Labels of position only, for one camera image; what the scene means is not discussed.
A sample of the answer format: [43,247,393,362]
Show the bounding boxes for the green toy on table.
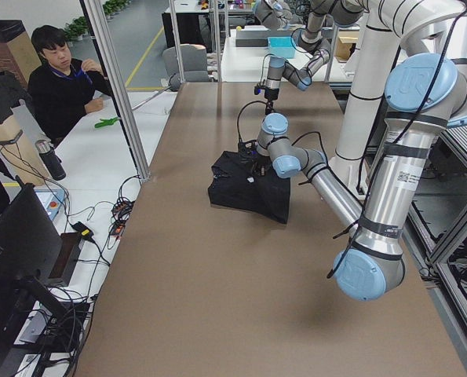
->
[94,117,119,129]

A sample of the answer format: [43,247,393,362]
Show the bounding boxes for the aluminium frame cage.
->
[80,0,151,182]

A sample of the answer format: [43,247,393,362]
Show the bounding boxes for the black computer monitor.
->
[0,184,67,367]

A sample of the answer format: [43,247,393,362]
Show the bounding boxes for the black power adapter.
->
[71,221,94,242]

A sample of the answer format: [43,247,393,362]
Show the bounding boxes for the grey office chair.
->
[162,44,210,88]

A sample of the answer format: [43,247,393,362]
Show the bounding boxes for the seated person in black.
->
[27,25,111,145]

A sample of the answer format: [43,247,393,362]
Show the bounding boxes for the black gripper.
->
[255,80,279,114]
[239,140,272,177]

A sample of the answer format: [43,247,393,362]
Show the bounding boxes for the teach pendant blue grey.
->
[35,188,65,221]

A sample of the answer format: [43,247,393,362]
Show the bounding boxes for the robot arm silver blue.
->
[254,1,467,301]
[253,1,363,115]

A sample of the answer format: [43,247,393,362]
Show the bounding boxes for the grey orange usb hub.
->
[111,199,135,221]
[109,221,125,240]

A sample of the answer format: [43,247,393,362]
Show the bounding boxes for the black water bottle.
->
[35,139,66,181]

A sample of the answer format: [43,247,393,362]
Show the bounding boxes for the black t-shirt with logo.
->
[207,151,291,224]

